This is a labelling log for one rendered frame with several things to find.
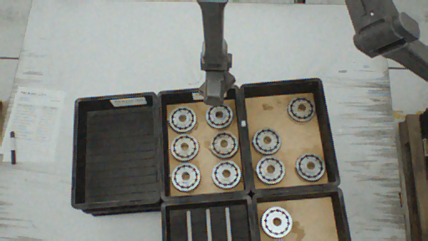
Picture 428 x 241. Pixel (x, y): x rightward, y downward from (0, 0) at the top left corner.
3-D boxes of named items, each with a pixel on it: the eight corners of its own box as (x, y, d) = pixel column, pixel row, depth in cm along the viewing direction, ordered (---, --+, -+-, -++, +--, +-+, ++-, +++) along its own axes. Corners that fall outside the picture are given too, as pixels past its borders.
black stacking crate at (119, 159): (85, 110, 165) (75, 99, 154) (160, 104, 165) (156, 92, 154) (82, 213, 151) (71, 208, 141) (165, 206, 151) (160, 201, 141)
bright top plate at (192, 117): (169, 107, 159) (168, 106, 159) (196, 105, 159) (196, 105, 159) (169, 133, 156) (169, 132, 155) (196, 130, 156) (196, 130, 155)
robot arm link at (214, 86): (232, 50, 114) (201, 49, 114) (231, 89, 110) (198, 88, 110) (231, 70, 125) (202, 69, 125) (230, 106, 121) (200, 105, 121)
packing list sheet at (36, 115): (14, 86, 182) (13, 85, 181) (67, 88, 181) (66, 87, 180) (-3, 161, 171) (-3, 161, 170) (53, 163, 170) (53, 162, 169)
